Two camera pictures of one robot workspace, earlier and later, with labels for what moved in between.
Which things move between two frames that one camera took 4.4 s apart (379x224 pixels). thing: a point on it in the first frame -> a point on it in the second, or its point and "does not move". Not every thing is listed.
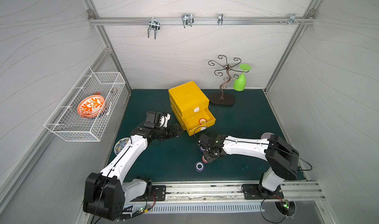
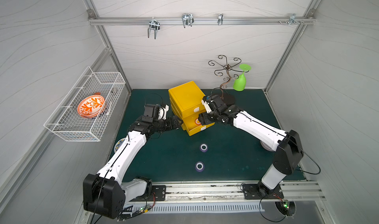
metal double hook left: x=154 y=24 does not move
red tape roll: x=204 y=160 -> x=198 y=124
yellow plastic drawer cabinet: x=190 y=106 does not move
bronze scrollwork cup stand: x=220 y=98 does not move
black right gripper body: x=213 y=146 -> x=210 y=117
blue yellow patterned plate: x=120 y=144 does not move
